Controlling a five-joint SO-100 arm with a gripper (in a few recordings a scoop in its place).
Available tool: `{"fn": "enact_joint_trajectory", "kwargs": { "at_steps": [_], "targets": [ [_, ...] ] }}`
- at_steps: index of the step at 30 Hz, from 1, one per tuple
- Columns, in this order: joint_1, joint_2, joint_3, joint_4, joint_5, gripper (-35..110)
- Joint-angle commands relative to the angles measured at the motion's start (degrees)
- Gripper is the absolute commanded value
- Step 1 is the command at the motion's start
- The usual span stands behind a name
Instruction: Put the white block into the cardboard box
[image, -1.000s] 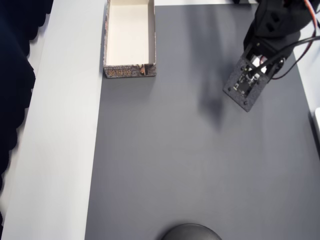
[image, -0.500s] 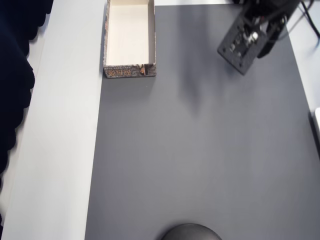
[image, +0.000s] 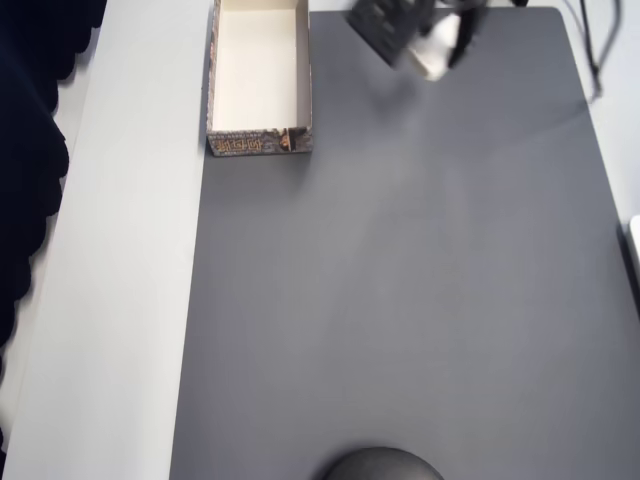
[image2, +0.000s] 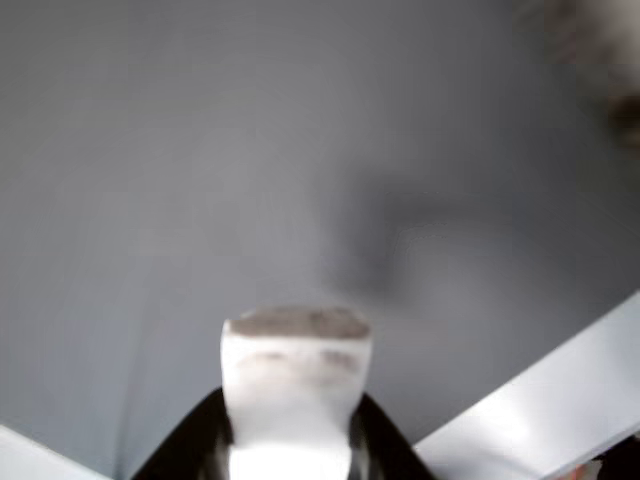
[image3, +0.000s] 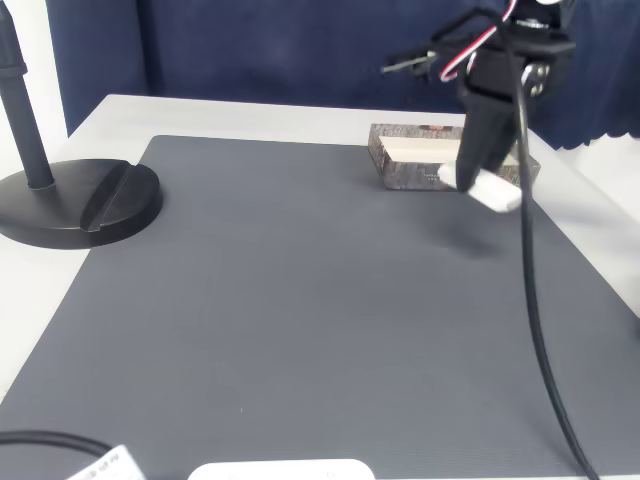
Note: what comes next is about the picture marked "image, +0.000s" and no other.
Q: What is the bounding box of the black cable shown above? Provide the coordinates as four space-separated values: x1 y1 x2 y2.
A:
562 0 626 104

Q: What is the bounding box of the grey desk mat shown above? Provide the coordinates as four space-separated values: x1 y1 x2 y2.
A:
167 5 640 480

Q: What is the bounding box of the small white block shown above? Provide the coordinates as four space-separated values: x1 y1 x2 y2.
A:
407 13 462 82

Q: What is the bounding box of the dark scalloped curtain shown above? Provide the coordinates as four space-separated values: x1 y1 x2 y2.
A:
0 0 110 451

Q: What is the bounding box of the black round dome object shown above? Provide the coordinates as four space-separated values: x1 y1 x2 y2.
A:
319 446 446 480

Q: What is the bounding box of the printed cardboard box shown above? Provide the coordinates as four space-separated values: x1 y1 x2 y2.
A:
205 0 316 159

